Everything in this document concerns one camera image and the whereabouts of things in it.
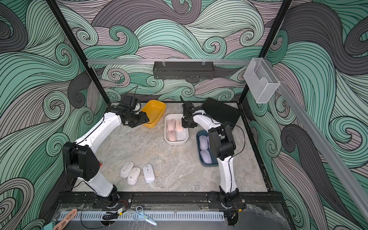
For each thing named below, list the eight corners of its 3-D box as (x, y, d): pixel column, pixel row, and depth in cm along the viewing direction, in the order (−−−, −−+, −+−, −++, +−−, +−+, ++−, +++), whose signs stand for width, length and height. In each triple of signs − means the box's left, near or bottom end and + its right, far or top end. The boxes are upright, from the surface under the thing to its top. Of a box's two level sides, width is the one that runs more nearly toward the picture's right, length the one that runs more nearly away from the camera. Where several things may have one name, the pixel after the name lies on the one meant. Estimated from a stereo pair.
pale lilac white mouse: (146, 184, 80) (145, 183, 79) (142, 167, 87) (141, 165, 85) (156, 180, 82) (155, 179, 80) (151, 163, 88) (151, 162, 86)
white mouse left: (118, 175, 84) (117, 174, 82) (128, 161, 90) (127, 159, 87) (125, 178, 83) (124, 177, 80) (135, 163, 88) (134, 162, 86)
